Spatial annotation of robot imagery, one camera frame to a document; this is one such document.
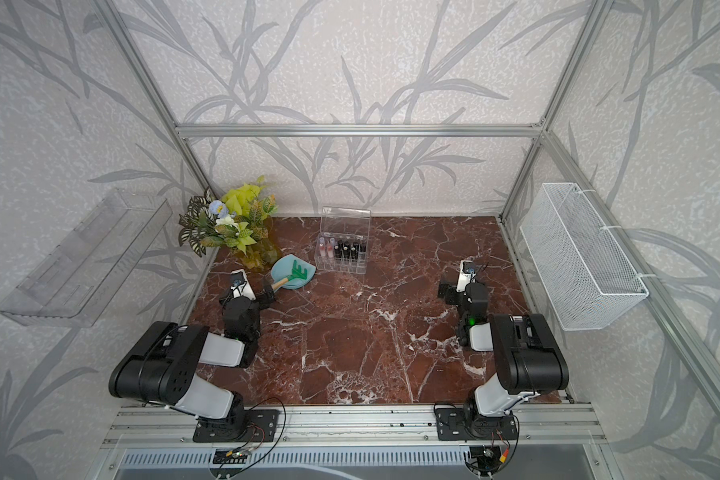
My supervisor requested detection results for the clear acrylic lipstick organizer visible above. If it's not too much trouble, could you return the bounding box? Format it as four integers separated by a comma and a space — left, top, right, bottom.
315, 206, 372, 275

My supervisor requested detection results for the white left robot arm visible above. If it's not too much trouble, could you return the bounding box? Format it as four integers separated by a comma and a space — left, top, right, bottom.
108, 284, 275, 427

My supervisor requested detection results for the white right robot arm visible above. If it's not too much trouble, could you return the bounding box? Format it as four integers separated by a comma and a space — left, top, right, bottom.
437, 282, 570, 421

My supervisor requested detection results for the artificial flower plant vase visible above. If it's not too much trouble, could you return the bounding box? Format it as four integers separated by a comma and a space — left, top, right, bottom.
178, 177, 281, 270

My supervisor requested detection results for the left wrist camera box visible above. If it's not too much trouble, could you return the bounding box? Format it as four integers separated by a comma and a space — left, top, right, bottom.
229, 269, 256, 300

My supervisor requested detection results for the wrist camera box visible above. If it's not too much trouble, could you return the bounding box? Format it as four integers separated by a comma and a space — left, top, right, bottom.
456, 260, 478, 293
229, 269, 256, 300

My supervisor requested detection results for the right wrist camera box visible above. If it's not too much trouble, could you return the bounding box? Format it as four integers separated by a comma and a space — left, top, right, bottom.
456, 260, 478, 293

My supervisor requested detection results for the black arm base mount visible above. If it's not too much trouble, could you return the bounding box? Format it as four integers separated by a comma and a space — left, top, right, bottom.
192, 409, 280, 443

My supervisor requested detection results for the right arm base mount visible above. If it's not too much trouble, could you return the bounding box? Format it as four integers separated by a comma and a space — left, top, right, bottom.
433, 403, 519, 441

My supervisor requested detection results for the white wire mesh basket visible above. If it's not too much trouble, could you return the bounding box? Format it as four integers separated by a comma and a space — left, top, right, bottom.
520, 182, 649, 331

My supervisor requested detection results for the aluminium front rail frame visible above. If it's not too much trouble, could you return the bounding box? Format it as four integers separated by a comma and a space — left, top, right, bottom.
89, 404, 620, 479

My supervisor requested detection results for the clear acrylic wall shelf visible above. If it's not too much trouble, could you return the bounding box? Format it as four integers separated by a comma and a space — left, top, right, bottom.
0, 189, 173, 327

